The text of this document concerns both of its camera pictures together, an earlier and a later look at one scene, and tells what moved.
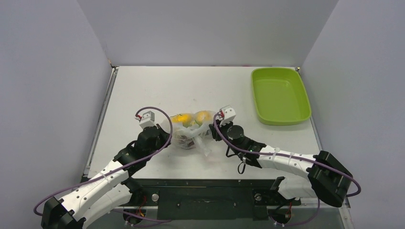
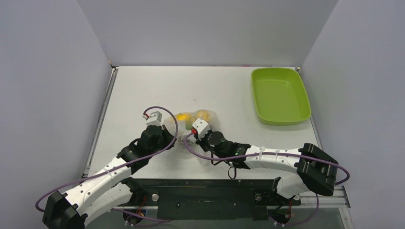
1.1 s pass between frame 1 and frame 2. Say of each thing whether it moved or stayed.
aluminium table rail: stayed
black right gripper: moved
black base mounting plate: stayed
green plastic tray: stayed
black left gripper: stayed
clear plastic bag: moved
